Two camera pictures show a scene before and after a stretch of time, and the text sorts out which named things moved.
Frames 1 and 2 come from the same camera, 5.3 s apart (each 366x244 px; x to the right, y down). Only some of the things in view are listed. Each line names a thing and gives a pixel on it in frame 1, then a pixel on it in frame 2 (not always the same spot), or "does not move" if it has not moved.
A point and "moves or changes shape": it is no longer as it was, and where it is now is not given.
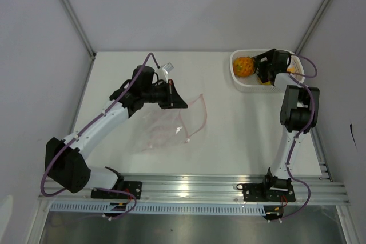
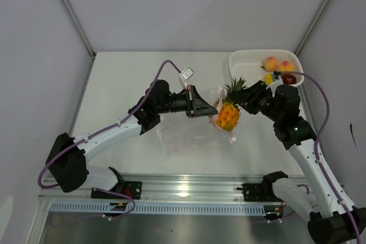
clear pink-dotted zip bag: (159, 128) moves or changes shape
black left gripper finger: (175, 99) to (197, 105)
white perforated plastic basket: (252, 83) does not move
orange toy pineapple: (243, 66) to (229, 115)
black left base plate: (133, 187) does not move
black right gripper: (262, 75) to (247, 98)
